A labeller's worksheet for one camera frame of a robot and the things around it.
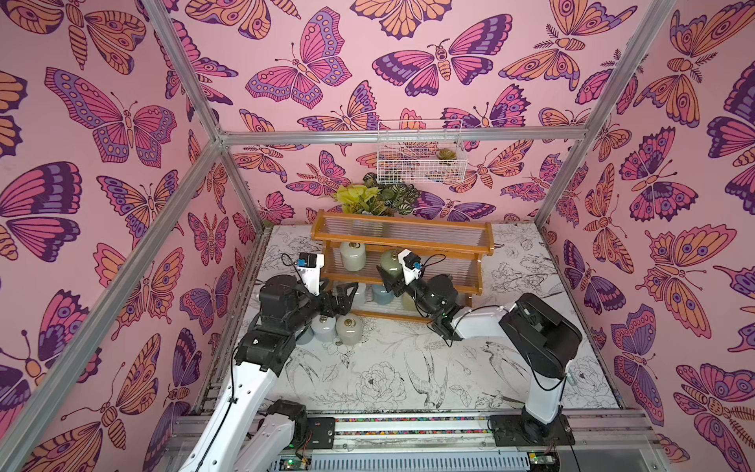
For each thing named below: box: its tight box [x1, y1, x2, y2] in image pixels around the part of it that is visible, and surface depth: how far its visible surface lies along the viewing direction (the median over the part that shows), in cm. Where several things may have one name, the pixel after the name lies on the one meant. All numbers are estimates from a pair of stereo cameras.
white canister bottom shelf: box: [351, 282, 367, 310], surface depth 94 cm
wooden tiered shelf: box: [310, 209, 496, 320], surface depth 89 cm
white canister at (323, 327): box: [310, 313, 338, 343], surface depth 87 cm
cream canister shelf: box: [336, 313, 363, 346], surface depth 87 cm
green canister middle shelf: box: [380, 249, 404, 278], surface depth 81 cm
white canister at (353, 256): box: [340, 241, 367, 273], surface depth 85 cm
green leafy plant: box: [331, 172, 420, 217], surface depth 100 cm
